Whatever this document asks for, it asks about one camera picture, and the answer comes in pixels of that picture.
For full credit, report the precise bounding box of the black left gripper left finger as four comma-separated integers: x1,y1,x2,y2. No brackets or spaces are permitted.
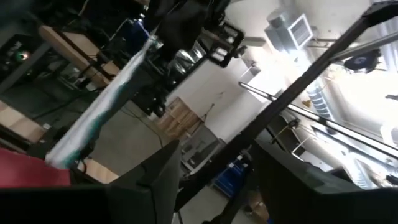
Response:
0,139,183,224

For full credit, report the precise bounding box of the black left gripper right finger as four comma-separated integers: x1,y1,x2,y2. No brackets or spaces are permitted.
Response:
252,139,398,224

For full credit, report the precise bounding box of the brown cardboard box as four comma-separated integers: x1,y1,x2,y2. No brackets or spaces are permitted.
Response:
248,192,270,222

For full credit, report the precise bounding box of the pink translucent plastic bin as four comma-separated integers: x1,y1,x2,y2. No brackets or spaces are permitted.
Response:
0,147,72,188

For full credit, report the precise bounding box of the blue bin storage shelving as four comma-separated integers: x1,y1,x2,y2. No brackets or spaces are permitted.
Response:
213,158,250,198

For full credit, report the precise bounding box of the leaning wooden board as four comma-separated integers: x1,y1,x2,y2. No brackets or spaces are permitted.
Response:
157,96,206,141

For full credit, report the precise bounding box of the grey ceiling vent unit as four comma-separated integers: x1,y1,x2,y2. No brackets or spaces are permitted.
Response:
264,9,315,54

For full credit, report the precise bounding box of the wooden workshop desk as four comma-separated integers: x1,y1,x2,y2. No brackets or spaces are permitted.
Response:
39,24,121,88

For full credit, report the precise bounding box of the black computer tower green light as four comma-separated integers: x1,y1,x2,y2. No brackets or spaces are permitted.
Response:
0,33,42,82

